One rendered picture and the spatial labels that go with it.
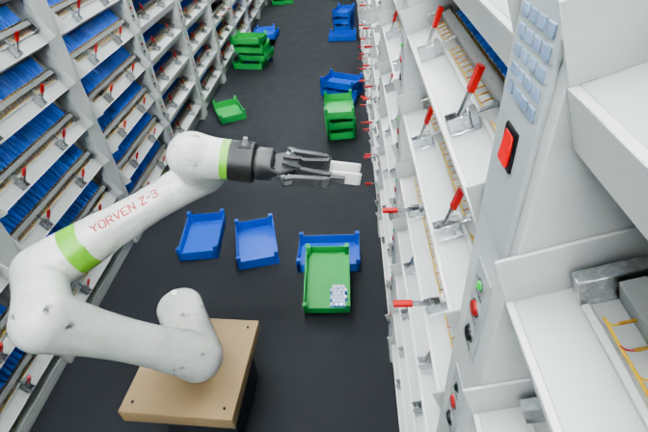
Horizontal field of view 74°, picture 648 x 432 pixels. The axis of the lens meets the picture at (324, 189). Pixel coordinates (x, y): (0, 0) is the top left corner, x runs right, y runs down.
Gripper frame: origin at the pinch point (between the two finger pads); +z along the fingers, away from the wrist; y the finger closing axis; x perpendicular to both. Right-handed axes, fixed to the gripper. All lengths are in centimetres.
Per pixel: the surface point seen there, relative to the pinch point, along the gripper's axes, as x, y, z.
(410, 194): 7.7, 5.0, 17.5
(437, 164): -12.0, -11.1, 15.8
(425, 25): -30.9, 12.4, 12.5
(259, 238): 105, 84, -29
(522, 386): -16, -58, 14
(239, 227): 104, 90, -40
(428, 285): 7.7, -24.3, 17.1
